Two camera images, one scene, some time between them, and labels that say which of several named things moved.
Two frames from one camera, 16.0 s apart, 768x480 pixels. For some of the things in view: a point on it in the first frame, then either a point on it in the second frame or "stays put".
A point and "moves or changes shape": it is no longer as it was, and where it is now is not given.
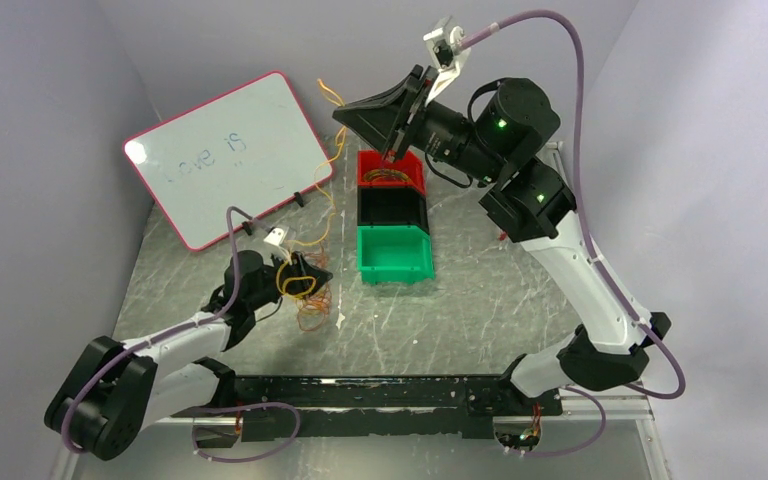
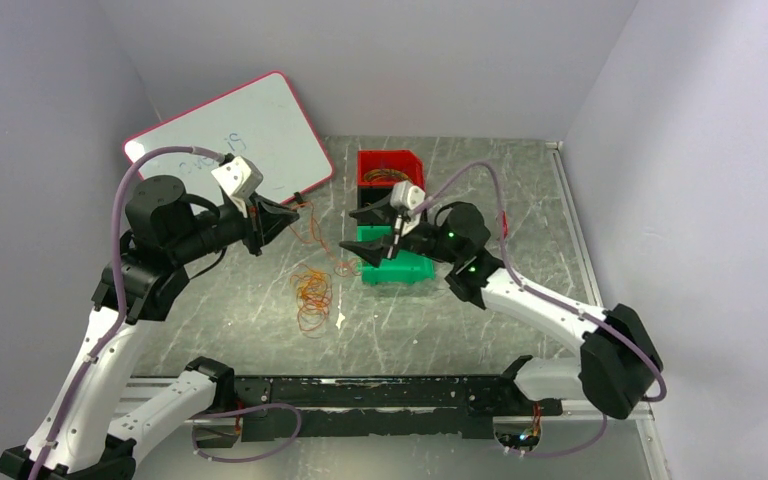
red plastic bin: x=406 y=171 stays put
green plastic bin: x=394 y=254 stays put
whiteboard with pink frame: x=252 y=148 stays put
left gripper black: x=306 y=279 -> x=264 y=220
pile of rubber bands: x=313 y=310 moves or changes shape
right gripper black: x=378 y=119 -> x=381 y=212
